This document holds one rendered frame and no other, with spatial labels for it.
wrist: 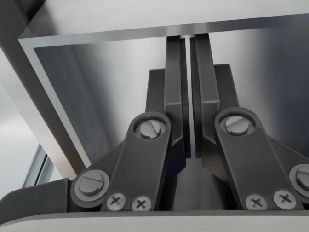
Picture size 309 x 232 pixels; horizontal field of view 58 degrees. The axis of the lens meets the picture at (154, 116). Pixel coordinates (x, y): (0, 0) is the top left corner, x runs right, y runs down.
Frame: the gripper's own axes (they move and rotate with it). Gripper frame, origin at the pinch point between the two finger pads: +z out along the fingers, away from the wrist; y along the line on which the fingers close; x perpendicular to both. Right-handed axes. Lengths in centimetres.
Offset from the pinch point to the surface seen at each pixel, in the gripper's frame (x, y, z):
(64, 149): -6.1, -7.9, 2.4
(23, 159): -130, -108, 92
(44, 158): -38, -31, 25
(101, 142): -6.2, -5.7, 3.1
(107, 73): -1.8, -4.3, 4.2
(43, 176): -39, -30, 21
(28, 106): -4.1, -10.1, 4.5
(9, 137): -109, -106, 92
